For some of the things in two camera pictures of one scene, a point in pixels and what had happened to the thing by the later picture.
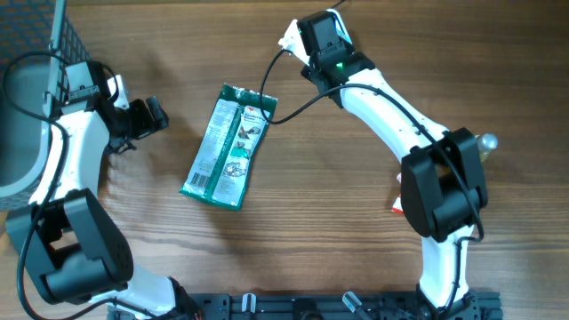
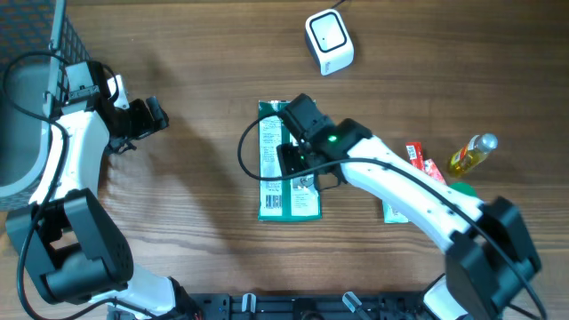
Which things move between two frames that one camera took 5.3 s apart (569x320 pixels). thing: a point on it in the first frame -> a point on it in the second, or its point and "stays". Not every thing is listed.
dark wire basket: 38,39 stays
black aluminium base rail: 315,306 stays
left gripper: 145,125 stays
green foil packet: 224,156 -> 292,199
